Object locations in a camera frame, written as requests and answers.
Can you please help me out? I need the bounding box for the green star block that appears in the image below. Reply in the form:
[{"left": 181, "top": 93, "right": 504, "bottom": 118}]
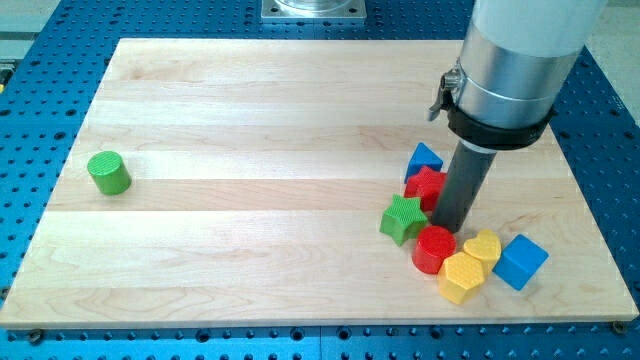
[{"left": 379, "top": 194, "right": 429, "bottom": 246}]

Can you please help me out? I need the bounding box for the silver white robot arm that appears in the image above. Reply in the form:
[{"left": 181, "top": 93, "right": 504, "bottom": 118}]
[{"left": 427, "top": 0, "right": 606, "bottom": 150}]

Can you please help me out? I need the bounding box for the red star block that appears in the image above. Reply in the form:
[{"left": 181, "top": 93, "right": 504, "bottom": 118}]
[{"left": 404, "top": 166, "right": 447, "bottom": 212}]

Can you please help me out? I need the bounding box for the blue triangle block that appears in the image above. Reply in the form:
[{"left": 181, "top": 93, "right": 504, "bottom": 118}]
[{"left": 404, "top": 142, "right": 443, "bottom": 182}]

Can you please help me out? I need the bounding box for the light wooden board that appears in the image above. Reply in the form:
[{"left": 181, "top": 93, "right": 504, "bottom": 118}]
[{"left": 1, "top": 39, "right": 638, "bottom": 329}]

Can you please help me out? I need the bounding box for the red cylinder block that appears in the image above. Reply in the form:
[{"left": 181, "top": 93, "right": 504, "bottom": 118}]
[{"left": 412, "top": 225, "right": 457, "bottom": 274}]

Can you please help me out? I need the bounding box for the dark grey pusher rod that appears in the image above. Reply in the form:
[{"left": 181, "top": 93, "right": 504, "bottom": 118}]
[{"left": 431, "top": 140, "right": 497, "bottom": 233}]

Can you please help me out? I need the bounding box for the yellow hexagon block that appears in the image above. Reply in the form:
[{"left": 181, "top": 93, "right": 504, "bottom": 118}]
[{"left": 437, "top": 252, "right": 486, "bottom": 305}]

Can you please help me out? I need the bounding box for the yellow heart block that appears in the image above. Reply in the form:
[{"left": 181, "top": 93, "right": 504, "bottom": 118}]
[{"left": 463, "top": 229, "right": 502, "bottom": 276}]

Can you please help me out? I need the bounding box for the green cylinder block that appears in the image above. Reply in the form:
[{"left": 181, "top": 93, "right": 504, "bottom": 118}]
[{"left": 87, "top": 151, "right": 132, "bottom": 195}]

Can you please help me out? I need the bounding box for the blue cube block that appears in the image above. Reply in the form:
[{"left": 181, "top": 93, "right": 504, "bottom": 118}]
[{"left": 493, "top": 234, "right": 549, "bottom": 291}]

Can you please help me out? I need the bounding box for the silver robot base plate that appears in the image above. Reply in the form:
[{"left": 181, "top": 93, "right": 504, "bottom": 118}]
[{"left": 260, "top": 0, "right": 367, "bottom": 21}]

